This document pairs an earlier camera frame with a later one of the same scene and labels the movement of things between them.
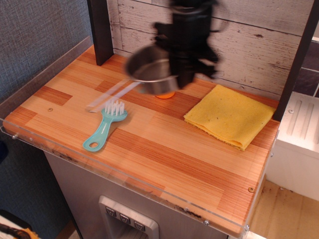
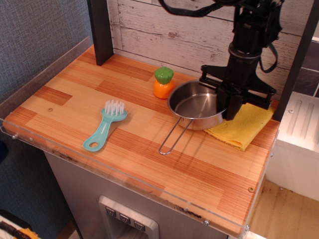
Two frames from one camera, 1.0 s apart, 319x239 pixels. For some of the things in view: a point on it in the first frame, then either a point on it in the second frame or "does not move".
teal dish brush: [113, 111] does not move
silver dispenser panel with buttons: [122, 222] does not move
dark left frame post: [100, 24] does not move
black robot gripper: [187, 41] → [241, 75]
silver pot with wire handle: [149, 67] → [191, 100]
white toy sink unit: [294, 164] does not move
